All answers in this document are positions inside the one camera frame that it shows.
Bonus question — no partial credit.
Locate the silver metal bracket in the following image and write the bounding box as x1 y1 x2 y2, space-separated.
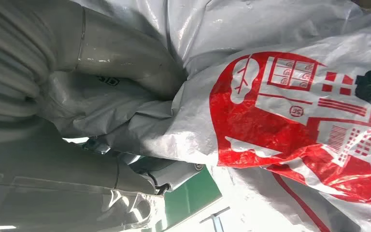
200 206 231 232

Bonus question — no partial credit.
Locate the green conveyor belt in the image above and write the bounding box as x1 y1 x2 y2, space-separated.
163 166 223 231

